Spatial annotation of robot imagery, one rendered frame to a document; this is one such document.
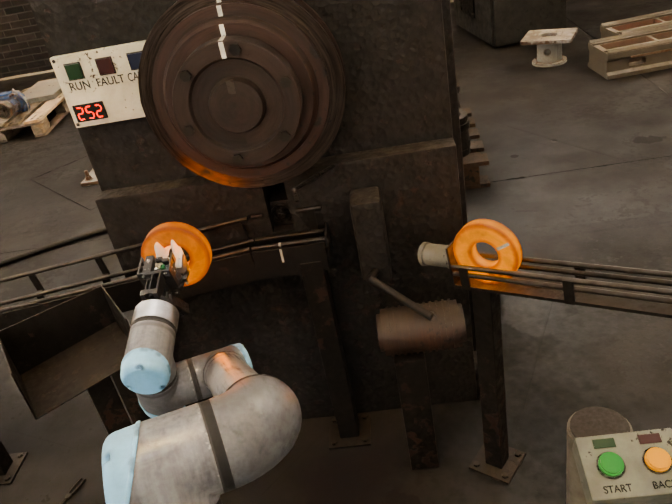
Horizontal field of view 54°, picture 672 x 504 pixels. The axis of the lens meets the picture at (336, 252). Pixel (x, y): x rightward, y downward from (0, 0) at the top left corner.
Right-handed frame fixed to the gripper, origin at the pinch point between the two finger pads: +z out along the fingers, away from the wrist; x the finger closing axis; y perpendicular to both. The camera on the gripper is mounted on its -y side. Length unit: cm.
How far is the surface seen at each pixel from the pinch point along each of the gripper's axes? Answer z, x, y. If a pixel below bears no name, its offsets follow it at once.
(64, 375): -16.2, 32.8, -20.7
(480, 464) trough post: -22, -64, -81
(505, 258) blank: -6, -74, -13
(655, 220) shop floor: 93, -157, -116
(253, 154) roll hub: 13.2, -21.4, 12.3
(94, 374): -17.7, 24.5, -19.9
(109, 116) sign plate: 36.2, 17.0, 14.2
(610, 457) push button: -57, -81, -9
